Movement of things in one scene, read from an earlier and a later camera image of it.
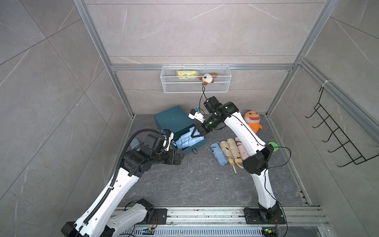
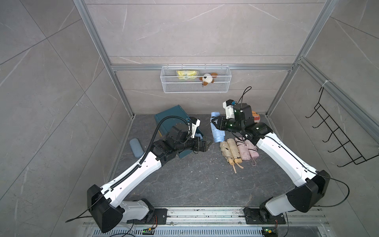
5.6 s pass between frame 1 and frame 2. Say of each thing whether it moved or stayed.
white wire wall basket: stayed
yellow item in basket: stayed
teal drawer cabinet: stayed
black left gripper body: moved
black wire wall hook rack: stayed
